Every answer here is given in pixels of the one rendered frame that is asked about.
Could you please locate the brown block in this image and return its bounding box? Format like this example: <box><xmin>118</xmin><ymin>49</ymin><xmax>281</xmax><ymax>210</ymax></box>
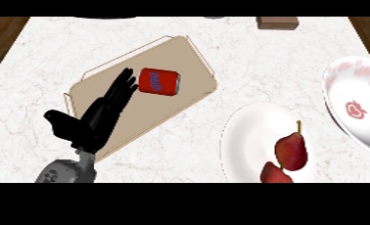
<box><xmin>254</xmin><ymin>17</ymin><xmax>300</xmax><ymax>31</ymax></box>

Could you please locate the beige tray with wire rim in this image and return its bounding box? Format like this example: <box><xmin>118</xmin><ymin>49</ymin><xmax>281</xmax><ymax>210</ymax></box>
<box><xmin>62</xmin><ymin>34</ymin><xmax>219</xmax><ymax>162</ymax></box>

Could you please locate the white bowl with red print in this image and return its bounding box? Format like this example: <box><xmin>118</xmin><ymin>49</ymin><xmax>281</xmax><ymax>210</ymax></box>
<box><xmin>321</xmin><ymin>55</ymin><xmax>370</xmax><ymax>150</ymax></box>

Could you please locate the red can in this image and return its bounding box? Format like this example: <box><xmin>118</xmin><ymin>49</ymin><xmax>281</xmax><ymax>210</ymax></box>
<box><xmin>137</xmin><ymin>67</ymin><xmax>183</xmax><ymax>97</ymax></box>

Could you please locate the red pepper with long stem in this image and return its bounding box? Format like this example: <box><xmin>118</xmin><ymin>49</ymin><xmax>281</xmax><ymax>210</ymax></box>
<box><xmin>273</xmin><ymin>119</ymin><xmax>309</xmax><ymax>172</ymax></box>

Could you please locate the plain white plate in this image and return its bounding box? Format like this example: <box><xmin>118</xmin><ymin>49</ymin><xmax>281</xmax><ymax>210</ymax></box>
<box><xmin>219</xmin><ymin>102</ymin><xmax>324</xmax><ymax>184</ymax></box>

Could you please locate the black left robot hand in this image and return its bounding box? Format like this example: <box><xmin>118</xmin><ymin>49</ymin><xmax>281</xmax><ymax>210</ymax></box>
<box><xmin>41</xmin><ymin>67</ymin><xmax>140</xmax><ymax>154</ymax></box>

